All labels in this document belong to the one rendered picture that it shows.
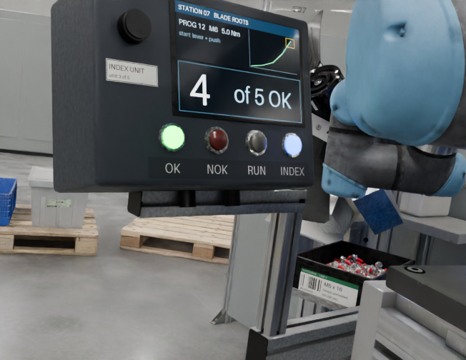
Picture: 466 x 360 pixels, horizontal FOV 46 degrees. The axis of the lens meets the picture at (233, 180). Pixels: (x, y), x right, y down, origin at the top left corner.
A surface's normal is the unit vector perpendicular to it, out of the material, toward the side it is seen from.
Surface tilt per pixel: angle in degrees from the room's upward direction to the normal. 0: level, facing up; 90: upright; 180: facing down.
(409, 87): 113
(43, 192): 96
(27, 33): 90
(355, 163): 86
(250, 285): 90
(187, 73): 75
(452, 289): 0
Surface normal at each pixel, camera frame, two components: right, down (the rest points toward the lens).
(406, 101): -0.18, 0.64
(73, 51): -0.79, -0.01
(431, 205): 0.59, 0.19
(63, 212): 0.27, 0.27
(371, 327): -0.92, -0.06
